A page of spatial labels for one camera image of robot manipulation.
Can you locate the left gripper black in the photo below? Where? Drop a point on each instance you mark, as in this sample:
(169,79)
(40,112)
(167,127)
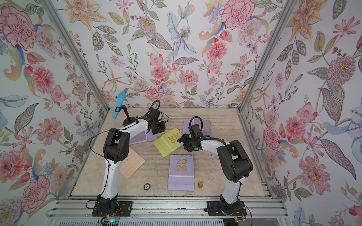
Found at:
(162,129)

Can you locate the left corner aluminium profile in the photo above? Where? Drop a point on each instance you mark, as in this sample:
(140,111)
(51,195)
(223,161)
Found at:
(64,34)

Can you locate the black microphone stand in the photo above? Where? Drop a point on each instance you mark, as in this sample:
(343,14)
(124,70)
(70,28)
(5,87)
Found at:
(129,119)

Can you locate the aluminium rail frame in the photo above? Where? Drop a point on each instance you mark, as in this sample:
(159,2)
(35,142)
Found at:
(259,209)

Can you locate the blue microphone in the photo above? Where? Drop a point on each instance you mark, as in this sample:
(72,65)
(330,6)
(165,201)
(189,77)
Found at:
(120,99)

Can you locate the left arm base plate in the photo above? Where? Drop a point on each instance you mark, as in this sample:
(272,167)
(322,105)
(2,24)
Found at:
(118,209)

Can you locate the corner aluminium profile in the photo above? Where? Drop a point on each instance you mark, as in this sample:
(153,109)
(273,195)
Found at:
(265,57)
(64,34)

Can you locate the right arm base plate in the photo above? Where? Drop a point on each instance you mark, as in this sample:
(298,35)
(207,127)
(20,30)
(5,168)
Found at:
(222,209)

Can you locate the purple calendar front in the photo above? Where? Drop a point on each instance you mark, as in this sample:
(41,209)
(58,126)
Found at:
(181,173)

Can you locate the purple calendar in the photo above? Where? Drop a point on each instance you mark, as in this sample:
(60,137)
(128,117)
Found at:
(206,130)
(181,173)
(143,137)

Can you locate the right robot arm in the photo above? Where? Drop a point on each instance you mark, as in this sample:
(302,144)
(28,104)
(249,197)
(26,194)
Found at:
(235,163)

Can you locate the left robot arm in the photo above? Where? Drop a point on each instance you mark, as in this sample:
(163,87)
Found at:
(117,145)

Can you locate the pink calendar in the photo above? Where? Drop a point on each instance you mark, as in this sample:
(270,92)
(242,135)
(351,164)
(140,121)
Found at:
(131,164)

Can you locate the right corner aluminium profile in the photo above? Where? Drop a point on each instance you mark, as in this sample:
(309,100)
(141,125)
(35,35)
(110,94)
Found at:
(265,57)

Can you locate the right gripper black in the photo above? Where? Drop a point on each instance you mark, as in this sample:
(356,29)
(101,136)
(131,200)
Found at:
(184,139)

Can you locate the yellow-green calendar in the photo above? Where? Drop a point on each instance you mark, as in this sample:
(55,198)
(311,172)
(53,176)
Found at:
(168,142)

